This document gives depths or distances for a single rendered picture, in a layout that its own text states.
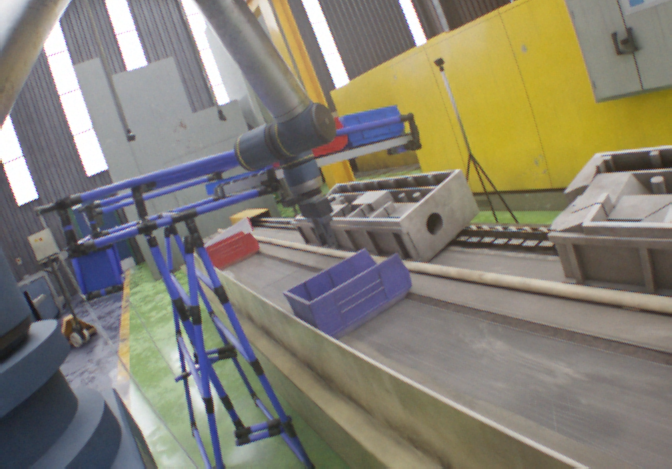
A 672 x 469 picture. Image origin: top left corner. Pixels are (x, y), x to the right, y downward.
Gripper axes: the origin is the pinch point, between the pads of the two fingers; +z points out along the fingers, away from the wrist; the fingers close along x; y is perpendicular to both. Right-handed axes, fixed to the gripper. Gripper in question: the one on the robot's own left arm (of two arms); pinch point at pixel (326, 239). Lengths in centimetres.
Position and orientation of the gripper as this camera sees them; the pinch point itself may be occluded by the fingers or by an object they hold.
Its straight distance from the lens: 129.5
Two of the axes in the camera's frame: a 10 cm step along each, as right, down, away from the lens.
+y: 8.3, -3.9, 4.1
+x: -4.4, 0.1, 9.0
